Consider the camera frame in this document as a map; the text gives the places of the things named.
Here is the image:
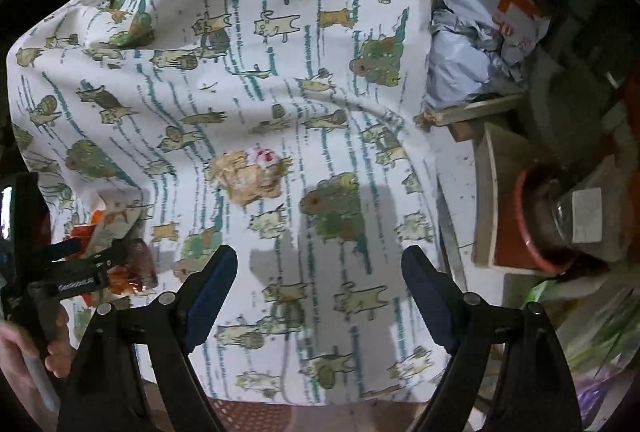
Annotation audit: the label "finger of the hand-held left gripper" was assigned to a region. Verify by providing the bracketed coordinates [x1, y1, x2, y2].
[29, 268, 115, 302]
[47, 237, 130, 272]

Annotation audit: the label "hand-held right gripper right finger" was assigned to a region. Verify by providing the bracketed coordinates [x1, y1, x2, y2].
[401, 246, 583, 432]

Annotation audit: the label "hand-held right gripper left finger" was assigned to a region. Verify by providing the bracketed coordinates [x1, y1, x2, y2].
[56, 245, 238, 432]

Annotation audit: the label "orange snack wrapper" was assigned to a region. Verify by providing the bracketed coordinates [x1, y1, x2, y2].
[65, 209, 151, 298]

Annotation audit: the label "white printed wrapper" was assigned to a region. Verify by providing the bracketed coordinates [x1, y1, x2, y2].
[95, 196, 152, 254]

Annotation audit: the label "brown shiny wrapper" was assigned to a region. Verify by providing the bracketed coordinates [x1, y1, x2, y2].
[127, 238, 159, 291]

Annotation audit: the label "brown paper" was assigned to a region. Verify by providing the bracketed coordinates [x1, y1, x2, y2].
[204, 148, 293, 208]

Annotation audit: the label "red and white wrapper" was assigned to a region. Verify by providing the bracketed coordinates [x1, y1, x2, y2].
[251, 146, 279, 169]

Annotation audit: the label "person's left hand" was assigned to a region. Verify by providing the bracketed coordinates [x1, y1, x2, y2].
[0, 305, 76, 415]

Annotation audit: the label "light wooden plank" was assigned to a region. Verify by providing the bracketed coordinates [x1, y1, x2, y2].
[471, 121, 540, 269]

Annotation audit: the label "green plant leaves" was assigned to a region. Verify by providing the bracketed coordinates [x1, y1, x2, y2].
[520, 276, 640, 375]

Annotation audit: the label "glass jar with white label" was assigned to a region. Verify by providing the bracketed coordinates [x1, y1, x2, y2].
[550, 186, 637, 259]

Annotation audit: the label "wooden board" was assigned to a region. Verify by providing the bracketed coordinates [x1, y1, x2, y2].
[414, 91, 531, 144]

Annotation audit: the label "purple plastic bag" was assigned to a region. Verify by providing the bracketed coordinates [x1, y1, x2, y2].
[575, 359, 640, 418]

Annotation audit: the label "grey plastic bag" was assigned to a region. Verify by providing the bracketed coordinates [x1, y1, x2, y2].
[426, 0, 556, 110]

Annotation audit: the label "cat-printed white cloth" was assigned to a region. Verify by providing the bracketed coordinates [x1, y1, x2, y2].
[5, 0, 468, 408]

